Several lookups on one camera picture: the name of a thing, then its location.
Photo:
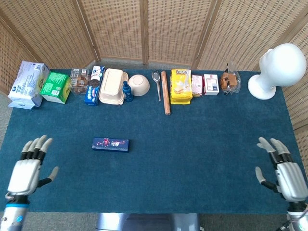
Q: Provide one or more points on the blue carpet table mat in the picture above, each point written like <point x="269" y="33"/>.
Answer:
<point x="192" y="163"/>

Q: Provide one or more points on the white red box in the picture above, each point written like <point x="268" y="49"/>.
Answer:
<point x="211" y="84"/>

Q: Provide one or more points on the wicker folding screen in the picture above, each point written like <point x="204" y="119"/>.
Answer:
<point x="168" y="29"/>

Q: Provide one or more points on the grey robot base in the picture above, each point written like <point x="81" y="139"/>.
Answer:
<point x="144" y="222"/>

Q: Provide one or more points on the wooden rolling pin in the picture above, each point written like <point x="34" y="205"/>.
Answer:
<point x="165" y="93"/>

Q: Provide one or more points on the white blue tissue pack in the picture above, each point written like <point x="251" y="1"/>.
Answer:
<point x="26" y="84"/>

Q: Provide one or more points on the blue spray bottle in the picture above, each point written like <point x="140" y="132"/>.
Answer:
<point x="127" y="92"/>

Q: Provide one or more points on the blue Oreo cookie box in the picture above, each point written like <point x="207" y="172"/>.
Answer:
<point x="92" y="95"/>

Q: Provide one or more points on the clear bag of cookies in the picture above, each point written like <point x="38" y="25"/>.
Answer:
<point x="228" y="81"/>

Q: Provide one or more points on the green tissue pack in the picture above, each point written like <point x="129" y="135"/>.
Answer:
<point x="54" y="85"/>

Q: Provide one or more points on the white foam mannequin head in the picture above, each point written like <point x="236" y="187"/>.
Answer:
<point x="281" y="65"/>

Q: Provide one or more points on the small pink box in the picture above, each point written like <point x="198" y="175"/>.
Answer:
<point x="197" y="85"/>

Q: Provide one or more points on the beige lidded lunch box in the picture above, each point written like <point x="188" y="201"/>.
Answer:
<point x="111" y="84"/>

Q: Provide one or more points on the metal spoon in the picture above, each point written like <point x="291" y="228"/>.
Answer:
<point x="156" y="76"/>

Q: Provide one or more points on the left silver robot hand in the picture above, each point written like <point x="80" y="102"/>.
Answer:
<point x="24" y="175"/>

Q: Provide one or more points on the yellow snack bag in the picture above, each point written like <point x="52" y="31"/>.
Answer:
<point x="181" y="87"/>

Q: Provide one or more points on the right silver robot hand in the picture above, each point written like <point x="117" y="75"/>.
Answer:
<point x="291" y="180"/>

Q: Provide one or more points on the blue glasses case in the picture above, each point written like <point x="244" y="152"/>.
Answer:
<point x="110" y="145"/>

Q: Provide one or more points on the beige upturned bowl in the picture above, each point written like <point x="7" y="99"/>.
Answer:
<point x="139" y="84"/>

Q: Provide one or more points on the clear plastic snack box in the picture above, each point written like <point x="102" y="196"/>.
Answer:
<point x="79" y="81"/>

